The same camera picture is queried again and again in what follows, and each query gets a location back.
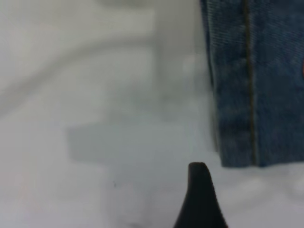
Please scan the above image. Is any blue denim jeans basketball print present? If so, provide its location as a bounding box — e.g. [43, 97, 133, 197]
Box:
[199, 0, 304, 168]

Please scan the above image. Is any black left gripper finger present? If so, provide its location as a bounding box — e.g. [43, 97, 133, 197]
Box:
[172, 162, 229, 228]

